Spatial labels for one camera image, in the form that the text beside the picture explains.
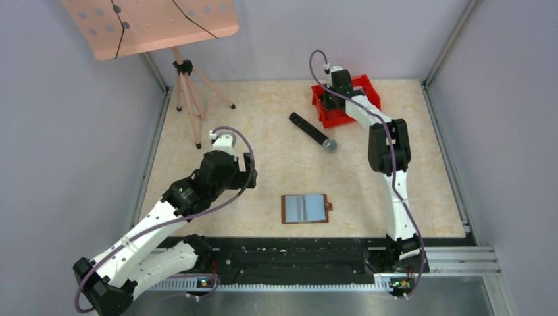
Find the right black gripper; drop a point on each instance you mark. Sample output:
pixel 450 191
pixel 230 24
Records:
pixel 327 105

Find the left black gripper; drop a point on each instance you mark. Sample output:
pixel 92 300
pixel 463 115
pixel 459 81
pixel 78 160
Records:
pixel 241 176

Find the brown leather card holder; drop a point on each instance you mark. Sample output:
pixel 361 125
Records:
pixel 305 209

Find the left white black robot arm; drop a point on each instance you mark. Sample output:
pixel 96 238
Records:
pixel 112 281

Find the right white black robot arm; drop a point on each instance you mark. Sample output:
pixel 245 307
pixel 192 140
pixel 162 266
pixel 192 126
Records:
pixel 389 155

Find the right red plastic bin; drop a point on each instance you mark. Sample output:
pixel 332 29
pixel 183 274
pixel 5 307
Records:
pixel 362 86

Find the red plastic bin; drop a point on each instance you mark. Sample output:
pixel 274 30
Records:
pixel 328 118
pixel 362 86

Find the left red plastic bin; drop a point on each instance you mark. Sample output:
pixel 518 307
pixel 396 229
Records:
pixel 328 118

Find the black handheld microphone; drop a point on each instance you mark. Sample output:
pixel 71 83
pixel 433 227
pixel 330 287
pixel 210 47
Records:
pixel 328 144

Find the pink music stand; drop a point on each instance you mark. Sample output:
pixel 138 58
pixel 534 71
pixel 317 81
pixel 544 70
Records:
pixel 116 29

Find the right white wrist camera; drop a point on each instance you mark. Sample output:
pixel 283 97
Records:
pixel 328 69

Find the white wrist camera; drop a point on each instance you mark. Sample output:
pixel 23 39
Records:
pixel 223 141
pixel 328 69

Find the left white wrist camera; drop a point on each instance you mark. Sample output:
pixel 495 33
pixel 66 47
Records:
pixel 223 141

